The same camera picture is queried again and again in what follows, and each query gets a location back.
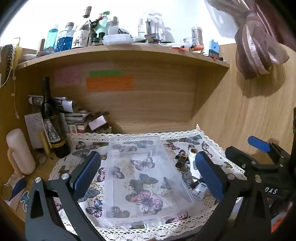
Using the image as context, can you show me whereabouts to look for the round hand mirror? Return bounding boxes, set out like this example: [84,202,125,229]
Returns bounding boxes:
[1,183,17,201]

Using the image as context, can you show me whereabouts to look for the lace ribbon roll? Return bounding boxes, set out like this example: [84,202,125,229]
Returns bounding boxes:
[0,44,22,87]

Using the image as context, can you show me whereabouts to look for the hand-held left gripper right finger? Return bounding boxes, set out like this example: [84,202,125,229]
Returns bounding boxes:
[190,151,278,241]

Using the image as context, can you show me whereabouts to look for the clear plastic lidded box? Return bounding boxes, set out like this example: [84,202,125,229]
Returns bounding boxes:
[103,34,133,45]

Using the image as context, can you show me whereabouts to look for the blue bead glass bottle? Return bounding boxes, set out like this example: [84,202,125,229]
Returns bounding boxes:
[57,22,77,49]

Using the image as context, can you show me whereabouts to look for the clear plastic storage container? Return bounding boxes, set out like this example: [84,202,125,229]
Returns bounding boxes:
[102,136,194,229]

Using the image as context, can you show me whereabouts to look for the green sticky note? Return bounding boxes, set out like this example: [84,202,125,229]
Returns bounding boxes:
[89,70,123,77]

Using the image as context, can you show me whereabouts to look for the pink striped curtain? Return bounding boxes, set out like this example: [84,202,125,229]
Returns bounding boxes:
[205,0,290,80]

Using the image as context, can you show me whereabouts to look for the white cylinder cap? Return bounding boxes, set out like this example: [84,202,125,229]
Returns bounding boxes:
[189,148,201,167]

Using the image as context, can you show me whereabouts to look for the orange sticky note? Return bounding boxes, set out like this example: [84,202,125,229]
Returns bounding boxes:
[86,75,134,92]

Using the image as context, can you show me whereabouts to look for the dark wine bottle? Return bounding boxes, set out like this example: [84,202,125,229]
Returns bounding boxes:
[40,77,70,158]

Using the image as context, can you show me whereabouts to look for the white corked bottle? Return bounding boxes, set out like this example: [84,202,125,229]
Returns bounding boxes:
[72,6,92,49]

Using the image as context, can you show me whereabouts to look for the orange cloth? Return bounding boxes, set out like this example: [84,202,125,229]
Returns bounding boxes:
[272,212,290,233]

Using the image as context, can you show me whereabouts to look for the dark ink bottle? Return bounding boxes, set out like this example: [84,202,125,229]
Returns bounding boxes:
[89,34,104,46]

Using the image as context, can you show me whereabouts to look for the blue liquid bottle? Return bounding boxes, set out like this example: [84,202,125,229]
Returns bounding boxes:
[46,24,59,50]

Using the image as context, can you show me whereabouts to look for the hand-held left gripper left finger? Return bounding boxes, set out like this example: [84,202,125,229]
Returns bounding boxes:
[25,151,104,241]

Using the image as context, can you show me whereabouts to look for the blue and white small box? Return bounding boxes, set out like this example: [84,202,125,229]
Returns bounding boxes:
[209,40,219,56]

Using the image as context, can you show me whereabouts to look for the pink sticky note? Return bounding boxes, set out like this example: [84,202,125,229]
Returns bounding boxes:
[54,66,81,87]

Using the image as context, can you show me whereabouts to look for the wooden desk shelf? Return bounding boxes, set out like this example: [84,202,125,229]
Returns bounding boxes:
[15,43,230,133]

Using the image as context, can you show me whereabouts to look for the mint green bottle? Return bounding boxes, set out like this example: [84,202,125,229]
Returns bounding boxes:
[96,10,110,39]

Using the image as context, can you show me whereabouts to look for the blue cartoon sticker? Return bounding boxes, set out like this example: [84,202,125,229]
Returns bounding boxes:
[20,191,30,212]

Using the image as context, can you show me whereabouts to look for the clear plastic packaging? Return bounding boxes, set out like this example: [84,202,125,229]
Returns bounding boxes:
[138,10,166,41]

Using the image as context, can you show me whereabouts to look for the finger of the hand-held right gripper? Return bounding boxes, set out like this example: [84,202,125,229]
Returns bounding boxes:
[248,136,290,163]
[225,146,278,176]

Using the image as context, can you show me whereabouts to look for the rolled printed papers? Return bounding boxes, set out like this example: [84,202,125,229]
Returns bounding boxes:
[28,95,80,113]

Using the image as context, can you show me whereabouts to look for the glass jar with brown sticks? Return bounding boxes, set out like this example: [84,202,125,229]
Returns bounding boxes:
[191,27,204,47]

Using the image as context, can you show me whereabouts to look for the yellow candle stick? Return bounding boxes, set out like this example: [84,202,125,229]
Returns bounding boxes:
[39,132,51,156]

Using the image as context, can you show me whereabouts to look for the butterfly print lace tablecloth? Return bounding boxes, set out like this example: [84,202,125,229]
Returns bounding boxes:
[47,125,247,241]

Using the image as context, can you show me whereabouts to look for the white handwritten note paper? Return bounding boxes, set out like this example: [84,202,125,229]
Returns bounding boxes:
[25,113,47,149]

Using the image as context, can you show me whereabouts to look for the cream pink tumbler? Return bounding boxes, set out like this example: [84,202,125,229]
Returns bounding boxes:
[6,128,36,175]

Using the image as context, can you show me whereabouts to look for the white plug adapter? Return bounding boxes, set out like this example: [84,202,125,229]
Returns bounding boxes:
[192,182,208,200]

